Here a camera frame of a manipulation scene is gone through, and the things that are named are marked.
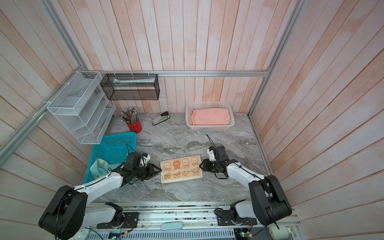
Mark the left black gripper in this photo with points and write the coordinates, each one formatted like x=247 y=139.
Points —
x=151 y=172

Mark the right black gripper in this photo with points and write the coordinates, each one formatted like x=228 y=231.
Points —
x=206 y=165

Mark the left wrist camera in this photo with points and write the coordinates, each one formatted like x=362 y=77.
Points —
x=144 y=159

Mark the white plastic basket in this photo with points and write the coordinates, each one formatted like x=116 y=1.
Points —
x=209 y=105

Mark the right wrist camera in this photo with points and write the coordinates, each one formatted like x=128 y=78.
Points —
x=211 y=152

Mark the teal plastic basket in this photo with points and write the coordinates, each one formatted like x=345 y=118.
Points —
x=113 y=149

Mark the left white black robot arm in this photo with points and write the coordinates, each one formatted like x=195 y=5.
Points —
x=67 y=213

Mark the coloured pencils bunch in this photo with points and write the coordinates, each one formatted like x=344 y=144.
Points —
x=130 y=115

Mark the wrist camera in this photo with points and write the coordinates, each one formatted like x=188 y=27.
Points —
x=211 y=152
x=144 y=159

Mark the white tape roll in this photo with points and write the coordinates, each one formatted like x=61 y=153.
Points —
x=279 y=233

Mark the white wire wall shelf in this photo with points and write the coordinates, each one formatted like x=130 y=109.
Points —
x=82 y=109

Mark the red pencil cup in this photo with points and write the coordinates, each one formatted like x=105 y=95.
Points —
x=135 y=127

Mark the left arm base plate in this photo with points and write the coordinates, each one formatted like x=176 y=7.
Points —
x=128 y=220

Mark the black mesh wall basket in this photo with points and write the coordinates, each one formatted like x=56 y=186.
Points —
x=131 y=86

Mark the black grey stapler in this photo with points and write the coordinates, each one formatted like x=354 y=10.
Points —
x=161 y=118

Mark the pink towel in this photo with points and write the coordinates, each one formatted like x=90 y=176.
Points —
x=208 y=117

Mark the pale green towel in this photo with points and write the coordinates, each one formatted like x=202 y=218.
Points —
x=101 y=168

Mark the orange patterned towel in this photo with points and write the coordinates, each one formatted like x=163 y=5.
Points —
x=182 y=169

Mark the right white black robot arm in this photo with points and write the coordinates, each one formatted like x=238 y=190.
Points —
x=268 y=203

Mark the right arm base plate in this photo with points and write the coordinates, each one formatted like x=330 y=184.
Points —
x=226 y=217

